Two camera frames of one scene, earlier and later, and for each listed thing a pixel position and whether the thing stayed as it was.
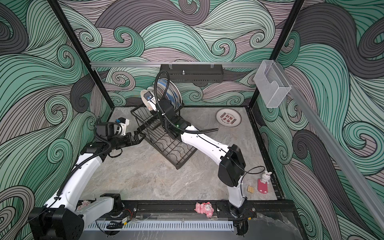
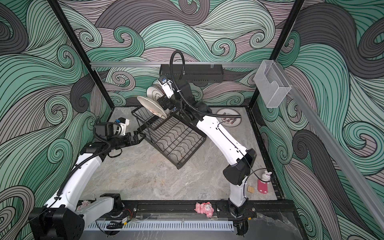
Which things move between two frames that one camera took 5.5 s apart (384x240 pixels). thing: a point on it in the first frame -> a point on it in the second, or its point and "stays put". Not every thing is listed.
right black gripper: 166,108 -> 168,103
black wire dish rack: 172,148 stays put
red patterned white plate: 228,117 stays put
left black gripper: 129,137 stays put
